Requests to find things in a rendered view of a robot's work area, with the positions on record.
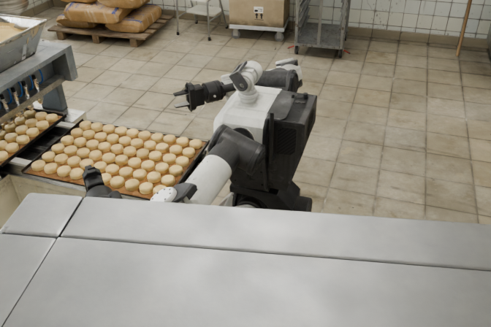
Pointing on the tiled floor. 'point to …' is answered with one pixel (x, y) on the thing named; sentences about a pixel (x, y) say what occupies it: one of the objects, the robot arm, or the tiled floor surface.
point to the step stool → (200, 6)
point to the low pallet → (100, 33)
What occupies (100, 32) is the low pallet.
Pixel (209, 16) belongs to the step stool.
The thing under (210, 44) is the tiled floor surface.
